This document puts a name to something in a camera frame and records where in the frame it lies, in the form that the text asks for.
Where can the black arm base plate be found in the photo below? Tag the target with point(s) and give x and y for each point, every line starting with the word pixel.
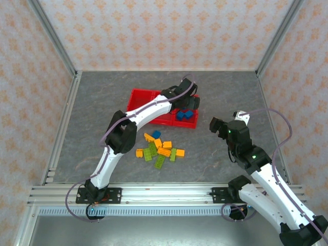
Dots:
pixel 114 196
pixel 219 195

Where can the yellow lego brick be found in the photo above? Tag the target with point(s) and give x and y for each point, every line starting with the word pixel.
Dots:
pixel 180 153
pixel 148 137
pixel 158 143
pixel 164 151
pixel 139 153
pixel 167 145

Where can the thin aluminium floor rail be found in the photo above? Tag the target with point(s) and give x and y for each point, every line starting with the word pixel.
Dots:
pixel 166 70

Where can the wide aluminium mounting rail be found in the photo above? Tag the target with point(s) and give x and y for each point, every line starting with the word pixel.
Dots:
pixel 166 192

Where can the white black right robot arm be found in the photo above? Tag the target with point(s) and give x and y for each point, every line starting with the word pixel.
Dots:
pixel 269 184

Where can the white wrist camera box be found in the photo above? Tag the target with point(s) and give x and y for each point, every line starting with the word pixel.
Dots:
pixel 241 116

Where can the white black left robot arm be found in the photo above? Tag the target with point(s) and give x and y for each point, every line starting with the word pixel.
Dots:
pixel 151 114

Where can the aluminium frame post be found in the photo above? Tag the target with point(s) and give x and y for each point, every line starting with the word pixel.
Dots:
pixel 25 225
pixel 52 38
pixel 279 38

